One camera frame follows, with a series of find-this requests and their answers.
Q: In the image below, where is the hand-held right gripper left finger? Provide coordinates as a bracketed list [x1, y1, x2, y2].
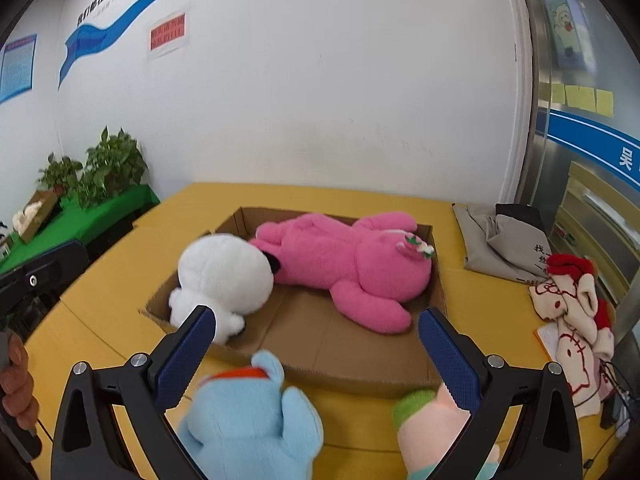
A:
[50, 305, 217, 480]

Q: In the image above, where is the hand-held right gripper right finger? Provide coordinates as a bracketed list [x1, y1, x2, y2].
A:
[418, 306, 585, 480]

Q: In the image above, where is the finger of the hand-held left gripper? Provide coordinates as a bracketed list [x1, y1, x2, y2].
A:
[0, 240, 90, 311]

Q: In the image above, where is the teal and pink plush toy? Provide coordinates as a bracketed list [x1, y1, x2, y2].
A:
[391, 382, 501, 480]

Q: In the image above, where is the light blue plush toy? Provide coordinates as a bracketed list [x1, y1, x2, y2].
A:
[177, 351, 326, 480]

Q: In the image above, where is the white panda plush toy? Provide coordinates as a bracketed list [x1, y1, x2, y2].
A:
[167, 232, 281, 346]

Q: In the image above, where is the brown cardboard box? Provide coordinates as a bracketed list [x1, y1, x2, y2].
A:
[139, 206, 453, 401]

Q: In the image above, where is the pink bear plush toy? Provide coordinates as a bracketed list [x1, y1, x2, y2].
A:
[249, 211, 433, 336]

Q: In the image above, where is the person's left hand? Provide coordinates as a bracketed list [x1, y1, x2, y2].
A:
[0, 332, 40, 431]

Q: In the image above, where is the wooden tissue box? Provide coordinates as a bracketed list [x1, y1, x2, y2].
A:
[12, 190, 61, 241]

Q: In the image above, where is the green table cloth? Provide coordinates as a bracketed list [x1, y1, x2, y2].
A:
[0, 183, 161, 273]

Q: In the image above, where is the white paper sheet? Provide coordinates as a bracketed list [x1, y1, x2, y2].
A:
[536, 321, 561, 363]

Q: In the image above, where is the small potted green plant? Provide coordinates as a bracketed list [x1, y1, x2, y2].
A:
[37, 152, 83, 196]

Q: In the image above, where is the grey cloth bag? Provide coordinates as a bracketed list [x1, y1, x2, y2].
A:
[452, 202, 553, 281]

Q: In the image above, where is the red and cream plush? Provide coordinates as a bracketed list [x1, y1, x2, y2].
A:
[529, 253, 616, 420]

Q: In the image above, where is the large potted green plant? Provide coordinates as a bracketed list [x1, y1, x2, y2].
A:
[80, 127, 150, 208]

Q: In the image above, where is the black cloth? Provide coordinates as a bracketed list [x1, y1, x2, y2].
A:
[495, 203, 543, 228]

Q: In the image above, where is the black power adapter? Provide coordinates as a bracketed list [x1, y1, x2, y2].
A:
[599, 396, 623, 430]

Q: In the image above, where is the blue door band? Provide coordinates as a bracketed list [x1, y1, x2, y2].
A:
[545, 109, 640, 186]

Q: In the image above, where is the cartoon door sticker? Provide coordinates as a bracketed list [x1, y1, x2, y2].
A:
[542, 0, 598, 73]

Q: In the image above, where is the blue framed wall notice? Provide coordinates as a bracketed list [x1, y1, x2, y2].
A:
[0, 34, 38, 103]

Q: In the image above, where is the blue wave wall decal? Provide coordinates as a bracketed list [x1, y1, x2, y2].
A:
[57, 0, 436, 91]

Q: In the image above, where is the red wall notice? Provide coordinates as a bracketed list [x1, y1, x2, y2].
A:
[146, 10, 191, 58]

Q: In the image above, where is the metal door frame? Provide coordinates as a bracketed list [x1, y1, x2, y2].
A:
[515, 0, 556, 206]

